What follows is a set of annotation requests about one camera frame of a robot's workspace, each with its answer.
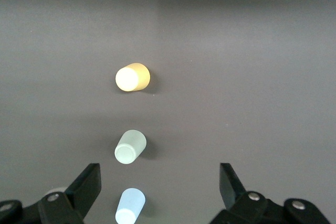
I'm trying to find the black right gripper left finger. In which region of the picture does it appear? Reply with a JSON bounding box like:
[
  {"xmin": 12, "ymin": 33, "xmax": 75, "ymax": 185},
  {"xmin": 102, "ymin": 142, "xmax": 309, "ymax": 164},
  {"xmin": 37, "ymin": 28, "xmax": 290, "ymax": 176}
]
[{"xmin": 37, "ymin": 163, "xmax": 102, "ymax": 224}]

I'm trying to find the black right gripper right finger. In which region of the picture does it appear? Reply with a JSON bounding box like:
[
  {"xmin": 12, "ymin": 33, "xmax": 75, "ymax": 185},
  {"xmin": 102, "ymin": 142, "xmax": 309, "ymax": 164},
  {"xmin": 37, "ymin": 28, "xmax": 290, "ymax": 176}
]
[{"xmin": 209, "ymin": 163, "xmax": 275, "ymax": 224}]

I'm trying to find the pale green plastic cup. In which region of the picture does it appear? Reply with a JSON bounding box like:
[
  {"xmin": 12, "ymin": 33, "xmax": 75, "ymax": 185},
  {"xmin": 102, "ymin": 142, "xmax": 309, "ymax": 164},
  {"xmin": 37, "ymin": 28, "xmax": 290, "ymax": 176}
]
[{"xmin": 114, "ymin": 129, "xmax": 148, "ymax": 165}]

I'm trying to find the yellow plastic cup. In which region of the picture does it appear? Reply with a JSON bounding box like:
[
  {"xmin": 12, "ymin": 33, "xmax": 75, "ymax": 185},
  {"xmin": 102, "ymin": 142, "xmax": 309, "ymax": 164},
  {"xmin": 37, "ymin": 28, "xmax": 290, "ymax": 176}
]
[{"xmin": 115, "ymin": 62, "xmax": 152, "ymax": 93}]

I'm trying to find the light blue plastic cup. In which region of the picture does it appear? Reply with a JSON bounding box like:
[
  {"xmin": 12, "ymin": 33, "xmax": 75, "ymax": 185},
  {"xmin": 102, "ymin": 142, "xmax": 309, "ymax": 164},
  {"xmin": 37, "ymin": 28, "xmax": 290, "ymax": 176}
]
[{"xmin": 115, "ymin": 187, "xmax": 146, "ymax": 224}]

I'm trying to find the dark grey table mat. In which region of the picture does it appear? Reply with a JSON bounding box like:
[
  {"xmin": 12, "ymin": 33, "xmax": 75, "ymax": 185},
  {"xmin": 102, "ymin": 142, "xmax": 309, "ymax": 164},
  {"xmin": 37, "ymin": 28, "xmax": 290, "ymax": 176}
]
[{"xmin": 0, "ymin": 0, "xmax": 336, "ymax": 224}]

